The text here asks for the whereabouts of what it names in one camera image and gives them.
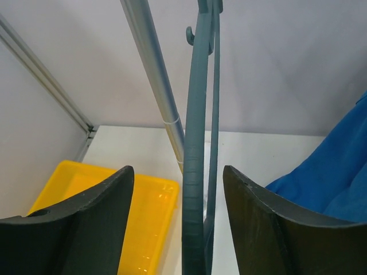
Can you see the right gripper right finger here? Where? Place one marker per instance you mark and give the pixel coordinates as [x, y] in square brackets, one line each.
[272, 235]

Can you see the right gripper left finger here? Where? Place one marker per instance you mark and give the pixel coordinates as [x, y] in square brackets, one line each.
[83, 234]

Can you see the grey-blue hanger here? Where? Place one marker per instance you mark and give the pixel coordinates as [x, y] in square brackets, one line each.
[198, 212]

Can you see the blue tank top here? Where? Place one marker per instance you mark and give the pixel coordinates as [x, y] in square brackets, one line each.
[332, 180]

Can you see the yellow plastic tray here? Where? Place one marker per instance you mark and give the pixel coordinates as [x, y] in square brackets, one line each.
[153, 204]

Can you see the clothes rack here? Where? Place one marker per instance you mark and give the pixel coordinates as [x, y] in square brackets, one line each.
[143, 30]

